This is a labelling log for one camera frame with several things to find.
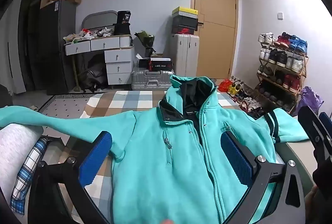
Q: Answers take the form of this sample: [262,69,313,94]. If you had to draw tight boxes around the white rug with black dots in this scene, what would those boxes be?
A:
[39,94,104,121]

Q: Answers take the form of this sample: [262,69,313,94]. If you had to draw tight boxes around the white cabinet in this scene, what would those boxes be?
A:
[0,0,26,95]

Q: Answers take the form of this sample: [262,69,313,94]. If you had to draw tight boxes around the wooden shoe rack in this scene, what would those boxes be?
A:
[255,32,309,113]

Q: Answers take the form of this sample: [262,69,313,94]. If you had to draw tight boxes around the silver ribbed suitcase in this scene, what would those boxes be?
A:
[131,67,175,91]

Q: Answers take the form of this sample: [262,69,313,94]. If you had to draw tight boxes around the red plastic bag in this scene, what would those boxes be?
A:
[217,79,231,92]

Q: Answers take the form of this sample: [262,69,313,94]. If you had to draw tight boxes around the black backpack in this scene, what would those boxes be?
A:
[78,54,108,92]

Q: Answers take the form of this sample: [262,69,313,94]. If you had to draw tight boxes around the black wrapped bouquet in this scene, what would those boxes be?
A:
[134,30,159,57]

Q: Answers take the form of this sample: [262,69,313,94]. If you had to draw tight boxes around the black printed box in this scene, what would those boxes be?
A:
[117,10,131,24]

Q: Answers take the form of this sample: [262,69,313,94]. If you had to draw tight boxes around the white dresser with drawers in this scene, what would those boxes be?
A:
[64,34,135,90]

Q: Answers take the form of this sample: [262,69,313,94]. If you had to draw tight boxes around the teal zip jacket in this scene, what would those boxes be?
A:
[0,74,310,224]

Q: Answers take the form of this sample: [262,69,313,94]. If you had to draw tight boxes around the white grey fuzzy pillow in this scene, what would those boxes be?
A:
[0,123,44,214]

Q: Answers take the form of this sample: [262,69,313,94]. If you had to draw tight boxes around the heap of loose shoes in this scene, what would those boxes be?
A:
[227,76,265,113]

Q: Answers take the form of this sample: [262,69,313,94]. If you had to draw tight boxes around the grey refrigerator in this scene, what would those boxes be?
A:
[39,0,77,95]

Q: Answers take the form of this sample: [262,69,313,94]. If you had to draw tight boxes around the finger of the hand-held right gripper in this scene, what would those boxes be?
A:
[298,105,332,162]
[319,112,332,140]

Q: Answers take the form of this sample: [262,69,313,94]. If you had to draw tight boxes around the white upright suitcase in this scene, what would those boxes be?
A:
[170,34,200,77]

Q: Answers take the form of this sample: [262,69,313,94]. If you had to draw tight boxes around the grey framed mirror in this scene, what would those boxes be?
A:
[82,10,118,30]

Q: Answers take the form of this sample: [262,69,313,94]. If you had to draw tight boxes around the clutter of papers and packets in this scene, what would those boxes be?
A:
[63,27,116,43]

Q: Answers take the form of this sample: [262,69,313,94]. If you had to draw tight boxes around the dark armchair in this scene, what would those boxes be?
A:
[0,84,13,108]

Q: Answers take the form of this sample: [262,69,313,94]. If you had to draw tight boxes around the brown blue plaid blanket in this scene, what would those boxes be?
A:
[41,90,256,224]

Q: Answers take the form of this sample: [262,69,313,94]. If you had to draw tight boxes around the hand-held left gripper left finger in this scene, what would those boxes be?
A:
[27,131,113,224]

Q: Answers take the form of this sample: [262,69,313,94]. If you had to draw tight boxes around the blue plaid pillow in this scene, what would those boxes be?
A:
[10,137,50,215]

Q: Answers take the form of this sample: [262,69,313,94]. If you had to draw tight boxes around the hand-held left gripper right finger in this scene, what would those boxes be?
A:
[220,131,306,224]

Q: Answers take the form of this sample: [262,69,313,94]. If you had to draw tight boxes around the rows of stored sneakers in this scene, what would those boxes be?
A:
[258,32,308,110]

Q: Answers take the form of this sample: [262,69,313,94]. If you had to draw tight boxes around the purple plastic bag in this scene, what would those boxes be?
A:
[296,86,324,117]

